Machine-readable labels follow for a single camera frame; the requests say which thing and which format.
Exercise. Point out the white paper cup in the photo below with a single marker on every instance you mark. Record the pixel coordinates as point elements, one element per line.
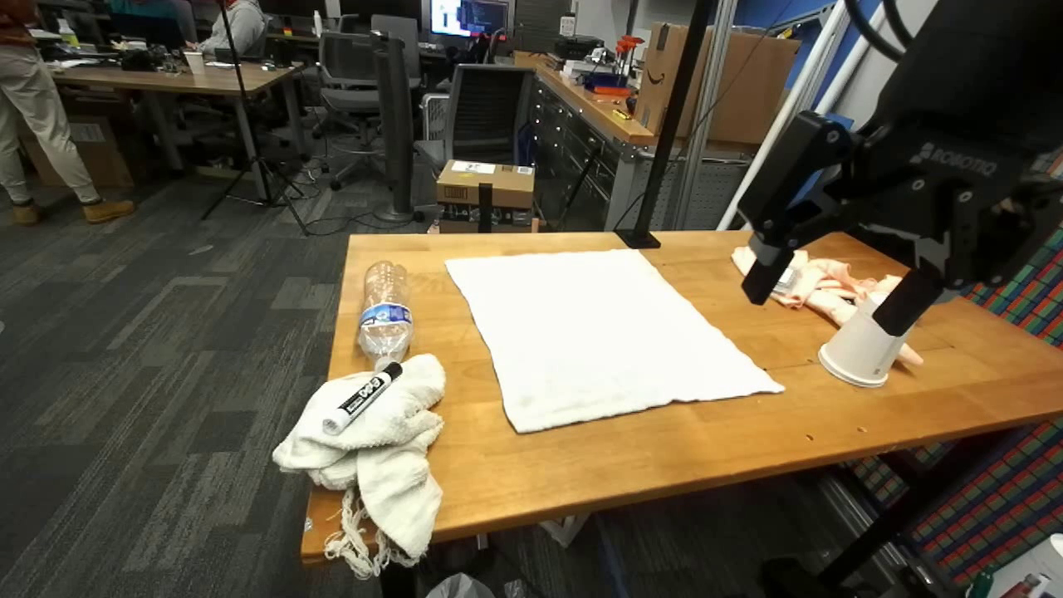
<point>872,342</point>

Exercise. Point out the wooden office desk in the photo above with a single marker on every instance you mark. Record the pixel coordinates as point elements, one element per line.
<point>232,85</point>

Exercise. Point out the pink cloth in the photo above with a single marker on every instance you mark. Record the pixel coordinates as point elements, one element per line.
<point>829,285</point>

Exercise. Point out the computer monitor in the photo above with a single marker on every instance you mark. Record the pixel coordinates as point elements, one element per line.
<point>467,17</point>

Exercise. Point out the clear plastic water bottle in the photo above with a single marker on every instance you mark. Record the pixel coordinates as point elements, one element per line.
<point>387,317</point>

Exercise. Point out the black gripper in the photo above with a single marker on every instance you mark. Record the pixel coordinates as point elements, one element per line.
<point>945,156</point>

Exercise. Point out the crumpled white rag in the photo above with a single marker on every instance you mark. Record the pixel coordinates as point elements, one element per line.
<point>376,461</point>

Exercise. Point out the small wooden side table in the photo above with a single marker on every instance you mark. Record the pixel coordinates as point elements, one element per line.
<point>485,187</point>

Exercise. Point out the long wooden cabinet counter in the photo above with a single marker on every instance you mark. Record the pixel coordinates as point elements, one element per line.
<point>593,162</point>

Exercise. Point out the person in beige trousers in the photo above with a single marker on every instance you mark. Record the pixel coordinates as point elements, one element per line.
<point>32,99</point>

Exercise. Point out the black and white marker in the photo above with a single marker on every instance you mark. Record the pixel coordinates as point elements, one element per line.
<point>358,399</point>

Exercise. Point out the white towel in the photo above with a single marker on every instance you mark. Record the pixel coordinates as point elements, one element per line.
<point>582,335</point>

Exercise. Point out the grey office chair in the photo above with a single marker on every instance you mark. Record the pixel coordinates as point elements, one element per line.
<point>491,114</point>

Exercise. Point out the black vertical pole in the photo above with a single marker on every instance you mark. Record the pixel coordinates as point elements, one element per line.
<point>639,233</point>

